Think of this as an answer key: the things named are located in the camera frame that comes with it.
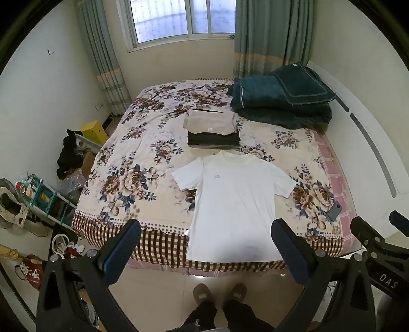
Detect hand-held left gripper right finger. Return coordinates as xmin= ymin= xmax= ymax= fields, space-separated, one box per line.
xmin=270 ymin=218 xmax=376 ymax=332

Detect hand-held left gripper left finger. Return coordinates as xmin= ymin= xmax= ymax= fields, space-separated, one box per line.
xmin=36 ymin=219 xmax=143 ymax=332

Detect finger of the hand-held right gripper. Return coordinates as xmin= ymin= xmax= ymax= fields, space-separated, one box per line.
xmin=350 ymin=216 xmax=390 ymax=257
xmin=389 ymin=210 xmax=409 ymax=238

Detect white t-shirt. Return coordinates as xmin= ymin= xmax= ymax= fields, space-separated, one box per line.
xmin=171 ymin=151 xmax=296 ymax=262

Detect black clothes heap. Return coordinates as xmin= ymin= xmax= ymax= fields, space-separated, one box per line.
xmin=56 ymin=128 xmax=85 ymax=180

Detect dark folded clothes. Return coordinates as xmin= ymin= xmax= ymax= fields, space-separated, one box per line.
xmin=187 ymin=130 xmax=241 ymax=148

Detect grey smartphone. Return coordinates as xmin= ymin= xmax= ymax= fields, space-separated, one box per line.
xmin=326 ymin=201 xmax=343 ymax=222

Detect pink checked under sheet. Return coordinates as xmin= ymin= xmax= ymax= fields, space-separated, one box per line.
xmin=311 ymin=129 xmax=356 ymax=257

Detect white round appliance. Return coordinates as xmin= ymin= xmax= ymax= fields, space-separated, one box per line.
xmin=51 ymin=233 xmax=73 ymax=256

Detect person's right slipper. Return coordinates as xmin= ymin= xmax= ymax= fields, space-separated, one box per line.
xmin=230 ymin=282 xmax=247 ymax=302

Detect person's slipper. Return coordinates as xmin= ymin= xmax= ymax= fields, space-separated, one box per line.
xmin=193 ymin=283 xmax=214 ymax=303
xmin=230 ymin=282 xmax=247 ymax=302

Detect person's right leg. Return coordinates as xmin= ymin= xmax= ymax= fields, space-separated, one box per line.
xmin=222 ymin=299 xmax=276 ymax=332

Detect person's leg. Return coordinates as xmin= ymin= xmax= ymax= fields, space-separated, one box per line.
xmin=222 ymin=299 xmax=276 ymax=332
xmin=181 ymin=300 xmax=218 ymax=332

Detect clear plastic bag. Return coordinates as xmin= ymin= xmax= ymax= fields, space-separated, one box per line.
xmin=60 ymin=169 xmax=89 ymax=205

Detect teal storage rack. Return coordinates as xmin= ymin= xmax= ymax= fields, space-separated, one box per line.
xmin=18 ymin=174 xmax=77 ymax=228

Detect floral bed sheet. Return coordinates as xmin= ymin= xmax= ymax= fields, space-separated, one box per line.
xmin=71 ymin=77 xmax=344 ymax=277

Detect person's left slipper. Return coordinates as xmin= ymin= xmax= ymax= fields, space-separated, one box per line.
xmin=193 ymin=283 xmax=214 ymax=303

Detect white curved headboard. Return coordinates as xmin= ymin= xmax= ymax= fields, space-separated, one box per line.
xmin=307 ymin=59 xmax=400 ymax=230

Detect red printed bag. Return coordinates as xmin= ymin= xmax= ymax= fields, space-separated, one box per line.
xmin=15 ymin=254 xmax=44 ymax=290

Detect person's left leg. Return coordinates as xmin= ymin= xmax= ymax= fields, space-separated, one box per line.
xmin=181 ymin=300 xmax=218 ymax=332

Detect electric fan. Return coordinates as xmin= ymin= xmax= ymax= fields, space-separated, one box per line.
xmin=0 ymin=178 xmax=30 ymax=229

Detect yellow box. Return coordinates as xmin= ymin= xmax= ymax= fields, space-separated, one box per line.
xmin=79 ymin=120 xmax=109 ymax=146

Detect beige folded shirt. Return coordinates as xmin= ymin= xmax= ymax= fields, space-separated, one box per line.
xmin=183 ymin=109 xmax=238 ymax=135

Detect dark green quilt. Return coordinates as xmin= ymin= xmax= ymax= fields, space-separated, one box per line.
xmin=227 ymin=75 xmax=333 ymax=130

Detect dark green pillow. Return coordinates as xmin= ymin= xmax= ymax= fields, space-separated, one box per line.
xmin=271 ymin=62 xmax=336 ymax=105

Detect narrow green striped curtain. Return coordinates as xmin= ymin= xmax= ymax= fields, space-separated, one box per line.
xmin=77 ymin=0 xmax=132 ymax=116

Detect wide green striped curtain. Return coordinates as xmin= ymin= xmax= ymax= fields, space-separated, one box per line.
xmin=234 ymin=0 xmax=315 ymax=79

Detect window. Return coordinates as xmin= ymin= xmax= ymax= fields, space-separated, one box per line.
xmin=123 ymin=0 xmax=239 ymax=52

